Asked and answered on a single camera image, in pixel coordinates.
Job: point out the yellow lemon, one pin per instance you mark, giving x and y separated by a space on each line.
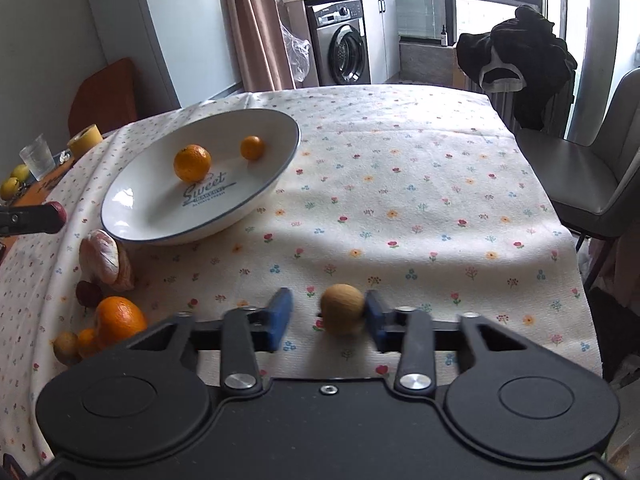
21 172
9 188

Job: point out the silver washing machine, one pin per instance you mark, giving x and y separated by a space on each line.
340 42

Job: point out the white ceramic bowl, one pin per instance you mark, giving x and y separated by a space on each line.
200 200

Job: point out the peeled pomelo segment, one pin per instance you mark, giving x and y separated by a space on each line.
100 260
125 272

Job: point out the dark red passion fruit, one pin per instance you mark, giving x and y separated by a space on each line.
59 213
87 293

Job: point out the clear plastic bag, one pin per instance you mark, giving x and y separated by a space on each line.
297 52

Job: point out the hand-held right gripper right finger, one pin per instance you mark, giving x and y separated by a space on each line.
376 325

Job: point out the floral tablecloth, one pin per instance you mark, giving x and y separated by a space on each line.
375 185

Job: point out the clear glass cup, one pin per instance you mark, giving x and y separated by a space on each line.
37 157

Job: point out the brown curtain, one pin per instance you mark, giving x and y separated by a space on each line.
255 25

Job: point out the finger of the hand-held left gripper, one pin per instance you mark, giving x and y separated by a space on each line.
25 220

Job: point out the orange chair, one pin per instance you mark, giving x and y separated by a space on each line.
102 97

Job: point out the brown kiwi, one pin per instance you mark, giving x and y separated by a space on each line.
66 346
342 310

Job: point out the black clothing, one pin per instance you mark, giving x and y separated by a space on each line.
520 55

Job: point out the yellow tape roll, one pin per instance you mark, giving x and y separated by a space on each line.
86 140

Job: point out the large orange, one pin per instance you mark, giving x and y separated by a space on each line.
120 317
192 162

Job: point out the grey chair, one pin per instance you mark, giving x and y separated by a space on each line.
590 170

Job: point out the grey refrigerator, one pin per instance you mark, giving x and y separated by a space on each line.
160 25

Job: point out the white cabinet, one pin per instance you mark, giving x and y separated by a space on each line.
382 35

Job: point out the orange paw print mat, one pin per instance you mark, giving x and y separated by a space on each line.
37 191

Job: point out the small tangerine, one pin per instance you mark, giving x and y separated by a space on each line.
87 342
252 147

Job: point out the small dark bottle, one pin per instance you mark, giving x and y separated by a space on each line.
443 36

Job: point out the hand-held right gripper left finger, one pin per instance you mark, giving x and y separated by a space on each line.
281 317

